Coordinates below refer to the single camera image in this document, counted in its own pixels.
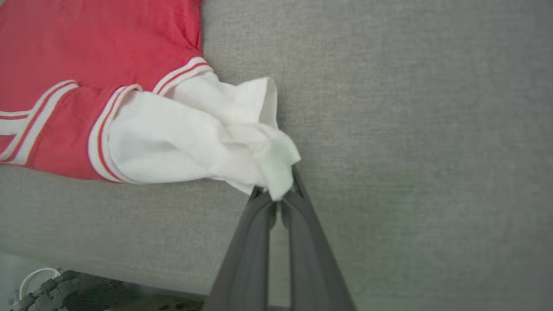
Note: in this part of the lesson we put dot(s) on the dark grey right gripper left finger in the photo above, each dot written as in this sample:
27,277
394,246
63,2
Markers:
246,259

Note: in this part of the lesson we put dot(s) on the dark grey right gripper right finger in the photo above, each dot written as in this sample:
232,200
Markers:
311,259

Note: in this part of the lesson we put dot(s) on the red and white garment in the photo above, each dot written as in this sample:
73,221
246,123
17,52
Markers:
108,43

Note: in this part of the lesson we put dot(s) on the grey fabric sofa cushion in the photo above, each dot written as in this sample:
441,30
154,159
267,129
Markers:
410,129

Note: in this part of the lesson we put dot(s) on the white round rim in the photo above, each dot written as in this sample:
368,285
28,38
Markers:
30,276

